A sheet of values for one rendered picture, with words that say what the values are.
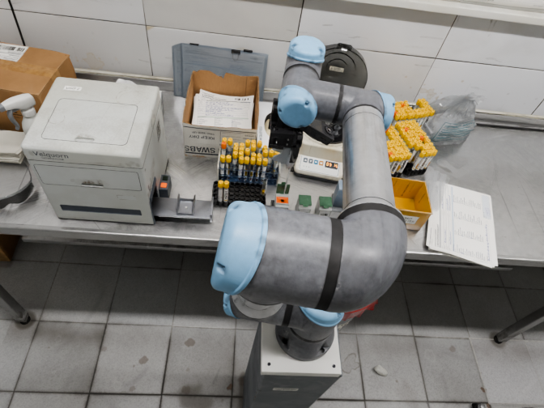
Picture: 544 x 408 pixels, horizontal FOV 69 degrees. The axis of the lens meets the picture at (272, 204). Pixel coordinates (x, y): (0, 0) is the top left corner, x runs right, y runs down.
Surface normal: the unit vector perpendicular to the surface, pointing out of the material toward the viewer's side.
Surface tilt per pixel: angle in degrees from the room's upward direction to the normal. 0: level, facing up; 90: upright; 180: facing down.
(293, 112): 90
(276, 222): 8
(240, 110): 2
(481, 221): 1
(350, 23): 90
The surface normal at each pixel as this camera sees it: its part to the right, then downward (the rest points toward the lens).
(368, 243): 0.33, -0.56
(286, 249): 0.05, -0.22
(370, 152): 0.02, -0.71
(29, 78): 0.13, -0.56
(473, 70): 0.00, 0.80
